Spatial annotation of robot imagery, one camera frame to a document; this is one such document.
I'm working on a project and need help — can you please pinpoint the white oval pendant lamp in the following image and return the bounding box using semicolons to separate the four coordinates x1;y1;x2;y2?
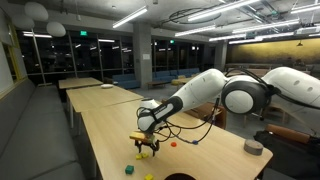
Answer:
12;14;35;30
24;1;50;22
46;21;67;38

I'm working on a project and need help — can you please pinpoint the brown padded roll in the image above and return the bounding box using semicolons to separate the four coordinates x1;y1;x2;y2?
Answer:
265;123;312;145

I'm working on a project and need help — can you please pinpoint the blue sofa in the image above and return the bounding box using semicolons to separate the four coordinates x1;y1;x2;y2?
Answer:
152;68;201;83
112;73;141;90

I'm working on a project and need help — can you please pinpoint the white linear ceiling light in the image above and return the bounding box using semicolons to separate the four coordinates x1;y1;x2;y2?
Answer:
231;18;301;35
174;24;217;38
112;5;149;29
187;0;262;23

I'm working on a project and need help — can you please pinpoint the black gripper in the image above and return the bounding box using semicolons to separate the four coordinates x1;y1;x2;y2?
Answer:
134;140;160;157

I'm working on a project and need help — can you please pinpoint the concrete column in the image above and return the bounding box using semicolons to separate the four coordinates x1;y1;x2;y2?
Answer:
133;22;153;89

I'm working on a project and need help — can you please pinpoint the light wood dining table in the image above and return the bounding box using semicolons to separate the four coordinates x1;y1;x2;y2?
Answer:
171;77;195;85

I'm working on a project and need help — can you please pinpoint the black bowl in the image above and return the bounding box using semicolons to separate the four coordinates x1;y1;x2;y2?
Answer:
164;172;197;180

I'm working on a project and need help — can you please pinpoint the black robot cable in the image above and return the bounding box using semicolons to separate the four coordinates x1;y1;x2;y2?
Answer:
135;67;320;145

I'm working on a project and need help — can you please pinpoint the grey upholstered bench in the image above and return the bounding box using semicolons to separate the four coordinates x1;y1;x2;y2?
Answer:
0;78;86;180

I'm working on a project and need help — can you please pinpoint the green cube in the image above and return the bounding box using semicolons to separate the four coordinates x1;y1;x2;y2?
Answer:
124;164;135;175

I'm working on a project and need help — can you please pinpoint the grey cylinder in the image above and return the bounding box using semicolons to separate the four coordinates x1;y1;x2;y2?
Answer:
243;139;264;156

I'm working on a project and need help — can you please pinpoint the wooden chair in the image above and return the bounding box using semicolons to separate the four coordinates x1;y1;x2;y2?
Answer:
266;102;292;126
242;113;255;128

